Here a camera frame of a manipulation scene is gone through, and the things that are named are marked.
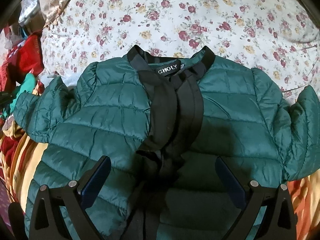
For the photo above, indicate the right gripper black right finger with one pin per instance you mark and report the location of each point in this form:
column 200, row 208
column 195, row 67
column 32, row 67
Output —
column 279, row 220

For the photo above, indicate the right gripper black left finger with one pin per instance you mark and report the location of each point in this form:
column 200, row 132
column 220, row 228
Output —
column 47, row 221

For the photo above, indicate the green quilted puffer jacket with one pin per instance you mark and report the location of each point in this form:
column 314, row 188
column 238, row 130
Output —
column 163, row 122

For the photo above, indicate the teal green garment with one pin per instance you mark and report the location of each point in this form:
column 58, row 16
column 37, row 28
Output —
column 27, row 85

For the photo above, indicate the red garment pile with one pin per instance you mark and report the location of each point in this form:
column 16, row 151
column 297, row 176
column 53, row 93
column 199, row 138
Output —
column 22, row 60

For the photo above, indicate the yellow red rose blanket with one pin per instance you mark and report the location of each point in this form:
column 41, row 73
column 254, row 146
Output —
column 20, row 156

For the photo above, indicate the clear plastic storage container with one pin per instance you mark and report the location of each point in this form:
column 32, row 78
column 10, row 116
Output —
column 29, row 9

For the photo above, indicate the white floral quilt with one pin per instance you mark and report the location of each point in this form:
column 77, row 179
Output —
column 276, row 36

